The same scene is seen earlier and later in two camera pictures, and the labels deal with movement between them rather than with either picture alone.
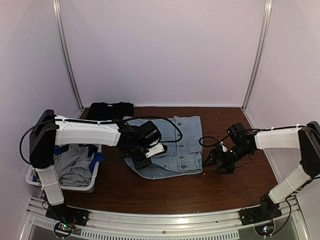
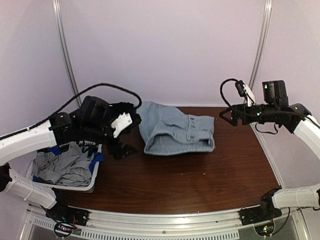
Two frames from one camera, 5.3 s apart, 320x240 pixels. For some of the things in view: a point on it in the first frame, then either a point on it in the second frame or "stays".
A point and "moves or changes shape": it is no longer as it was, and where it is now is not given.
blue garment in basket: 97,157 stays
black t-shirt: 114,110 stays
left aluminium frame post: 58,19 stays
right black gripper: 214,154 -> 236,115
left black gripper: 140,164 -> 121,152
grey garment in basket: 72,166 stays
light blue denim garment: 182,136 moves or changes shape
